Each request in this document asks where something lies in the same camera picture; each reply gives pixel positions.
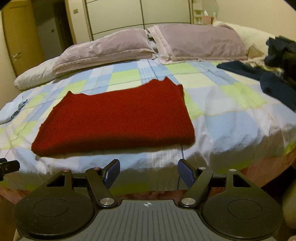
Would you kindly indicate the red knitted patterned sweater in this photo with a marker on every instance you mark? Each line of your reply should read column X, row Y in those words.
column 147, row 116

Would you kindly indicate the right mauve pillow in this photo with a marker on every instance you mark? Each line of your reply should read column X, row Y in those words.
column 185, row 42

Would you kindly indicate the yellow wooden door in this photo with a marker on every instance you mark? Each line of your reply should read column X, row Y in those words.
column 21, row 36

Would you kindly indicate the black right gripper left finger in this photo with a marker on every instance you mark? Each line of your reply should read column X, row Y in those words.
column 100, row 181

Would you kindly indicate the light blue folded cloth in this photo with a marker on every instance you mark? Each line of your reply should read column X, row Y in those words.
column 11, row 110

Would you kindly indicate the left mauve pillow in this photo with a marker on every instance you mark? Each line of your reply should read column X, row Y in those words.
column 123, row 45

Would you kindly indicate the checkered bed sheet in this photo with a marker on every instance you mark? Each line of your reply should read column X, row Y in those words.
column 236, row 124

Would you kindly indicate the dark navy garment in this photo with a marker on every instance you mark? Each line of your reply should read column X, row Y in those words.
column 278, row 83

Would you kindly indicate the cream blanket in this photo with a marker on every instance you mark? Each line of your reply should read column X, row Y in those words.
column 249, row 36

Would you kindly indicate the mauve pillow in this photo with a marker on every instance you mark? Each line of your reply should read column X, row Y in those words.
column 123, row 45
column 185, row 42

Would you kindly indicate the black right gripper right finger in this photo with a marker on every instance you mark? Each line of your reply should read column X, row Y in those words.
column 197, row 181

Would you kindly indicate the cream wardrobe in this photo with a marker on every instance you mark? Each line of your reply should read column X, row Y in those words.
column 91, row 20

